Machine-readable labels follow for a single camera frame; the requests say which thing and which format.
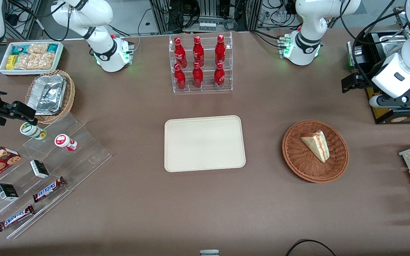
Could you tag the aluminium frame rack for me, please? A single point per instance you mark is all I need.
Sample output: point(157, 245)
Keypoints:
point(162, 14)

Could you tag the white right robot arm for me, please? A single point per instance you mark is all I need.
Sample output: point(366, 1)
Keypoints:
point(101, 14)

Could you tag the clear acrylic stepped stand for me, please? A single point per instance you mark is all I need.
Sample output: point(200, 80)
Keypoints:
point(84, 156)

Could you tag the green and white yogurt cup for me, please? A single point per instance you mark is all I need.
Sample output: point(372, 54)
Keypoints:
point(32, 131)

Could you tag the clear acrylic bottle rack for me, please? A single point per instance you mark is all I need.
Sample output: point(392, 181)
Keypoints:
point(206, 87)

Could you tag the yellow snack packet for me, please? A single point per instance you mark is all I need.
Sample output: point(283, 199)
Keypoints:
point(11, 62)

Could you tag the teal snack packet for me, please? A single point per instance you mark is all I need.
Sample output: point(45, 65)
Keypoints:
point(18, 49)
point(52, 48)

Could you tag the black hot food display case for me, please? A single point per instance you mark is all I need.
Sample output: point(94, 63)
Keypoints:
point(386, 115)

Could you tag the brown round wicker basket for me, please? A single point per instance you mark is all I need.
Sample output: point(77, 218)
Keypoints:
point(304, 167)

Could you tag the triangular sandwich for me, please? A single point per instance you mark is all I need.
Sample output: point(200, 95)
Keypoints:
point(315, 144)

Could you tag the white rectangular snack bin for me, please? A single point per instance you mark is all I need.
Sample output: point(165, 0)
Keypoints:
point(59, 57)

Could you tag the red and white yogurt cup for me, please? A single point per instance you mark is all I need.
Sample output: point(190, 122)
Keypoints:
point(64, 141)

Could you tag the tan oval wicker basket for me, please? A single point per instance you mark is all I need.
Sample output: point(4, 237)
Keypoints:
point(69, 96)

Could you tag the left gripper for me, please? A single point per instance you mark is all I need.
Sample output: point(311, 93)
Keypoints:
point(366, 80)

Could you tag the small black box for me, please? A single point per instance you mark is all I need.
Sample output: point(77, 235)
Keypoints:
point(39, 169)
point(7, 192)

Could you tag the cream plastic serving tray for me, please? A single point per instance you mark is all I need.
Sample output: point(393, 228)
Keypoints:
point(205, 144)

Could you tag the clear bag of crackers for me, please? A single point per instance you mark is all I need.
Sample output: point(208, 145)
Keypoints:
point(34, 61)
point(37, 48)

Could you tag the Snickers chocolate bar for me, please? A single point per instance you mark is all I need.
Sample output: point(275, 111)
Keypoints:
point(48, 189)
point(14, 218)

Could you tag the stacked aluminium foil trays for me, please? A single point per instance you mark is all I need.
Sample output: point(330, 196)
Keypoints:
point(46, 94)

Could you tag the small grey device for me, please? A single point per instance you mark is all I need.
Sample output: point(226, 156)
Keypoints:
point(209, 253)

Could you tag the red cola bottle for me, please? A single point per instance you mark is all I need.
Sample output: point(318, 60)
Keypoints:
point(180, 53)
point(180, 78)
point(197, 76)
point(219, 76)
point(198, 51)
point(220, 49)

